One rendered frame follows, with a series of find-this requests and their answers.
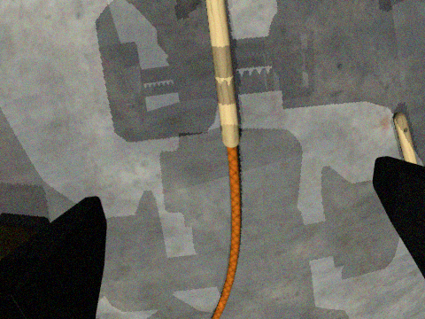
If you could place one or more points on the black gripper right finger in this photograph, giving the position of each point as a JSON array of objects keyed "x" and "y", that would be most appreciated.
[{"x": 400, "y": 185}]

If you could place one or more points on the olive wooden block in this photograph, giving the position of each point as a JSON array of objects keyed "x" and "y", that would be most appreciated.
[{"x": 12, "y": 237}]

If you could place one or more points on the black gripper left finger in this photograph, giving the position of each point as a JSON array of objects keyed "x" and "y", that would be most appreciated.
[{"x": 57, "y": 273}]

